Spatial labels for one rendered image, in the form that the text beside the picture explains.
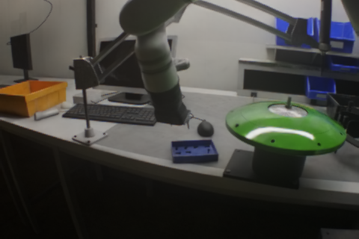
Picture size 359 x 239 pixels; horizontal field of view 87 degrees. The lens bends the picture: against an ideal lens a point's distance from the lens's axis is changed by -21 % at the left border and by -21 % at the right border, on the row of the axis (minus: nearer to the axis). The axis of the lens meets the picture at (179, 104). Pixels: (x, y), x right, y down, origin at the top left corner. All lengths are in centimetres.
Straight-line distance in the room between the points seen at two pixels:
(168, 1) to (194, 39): 115
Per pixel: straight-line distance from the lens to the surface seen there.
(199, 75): 155
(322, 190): 65
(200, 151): 73
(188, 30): 155
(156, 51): 45
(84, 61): 76
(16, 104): 126
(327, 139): 52
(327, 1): 83
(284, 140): 48
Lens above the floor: 126
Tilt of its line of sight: 17 degrees down
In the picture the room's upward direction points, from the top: straight up
